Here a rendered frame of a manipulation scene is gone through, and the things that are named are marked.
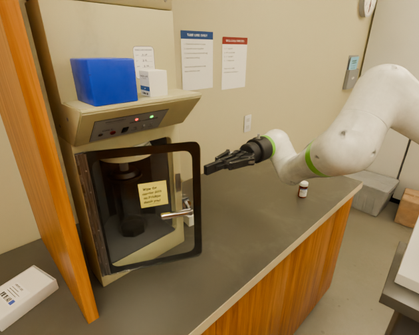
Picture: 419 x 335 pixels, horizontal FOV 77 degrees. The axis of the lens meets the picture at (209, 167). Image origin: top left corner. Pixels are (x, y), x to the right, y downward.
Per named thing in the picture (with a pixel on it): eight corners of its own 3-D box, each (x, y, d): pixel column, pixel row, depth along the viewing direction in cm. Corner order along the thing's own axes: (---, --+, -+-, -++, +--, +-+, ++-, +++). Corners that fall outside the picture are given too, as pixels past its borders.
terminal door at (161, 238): (105, 274, 80) (78, 151, 64) (201, 254, 88) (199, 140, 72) (104, 276, 79) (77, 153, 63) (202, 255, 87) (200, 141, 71)
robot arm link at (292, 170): (331, 129, 74) (296, 147, 73) (352, 165, 73) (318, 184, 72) (292, 154, 110) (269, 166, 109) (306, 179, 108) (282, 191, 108)
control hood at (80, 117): (69, 145, 62) (60, 102, 58) (178, 121, 83) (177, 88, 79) (88, 158, 55) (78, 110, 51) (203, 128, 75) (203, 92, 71)
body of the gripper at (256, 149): (245, 139, 98) (227, 145, 92) (263, 144, 92) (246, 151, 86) (243, 157, 101) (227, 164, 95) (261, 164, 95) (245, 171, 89)
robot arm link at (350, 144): (403, 130, 55) (352, 100, 56) (374, 181, 54) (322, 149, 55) (356, 149, 73) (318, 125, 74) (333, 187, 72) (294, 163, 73)
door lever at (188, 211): (159, 212, 76) (158, 204, 75) (191, 207, 79) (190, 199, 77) (161, 223, 71) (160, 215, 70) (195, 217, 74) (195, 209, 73)
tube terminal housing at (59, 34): (74, 247, 98) (10, 8, 67) (149, 213, 119) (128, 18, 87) (102, 287, 82) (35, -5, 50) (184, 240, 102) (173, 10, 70)
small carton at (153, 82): (141, 94, 68) (138, 70, 65) (158, 92, 71) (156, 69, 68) (150, 97, 64) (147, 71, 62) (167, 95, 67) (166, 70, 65)
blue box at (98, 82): (77, 100, 60) (68, 58, 56) (118, 96, 66) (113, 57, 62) (94, 107, 53) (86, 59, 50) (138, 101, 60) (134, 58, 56)
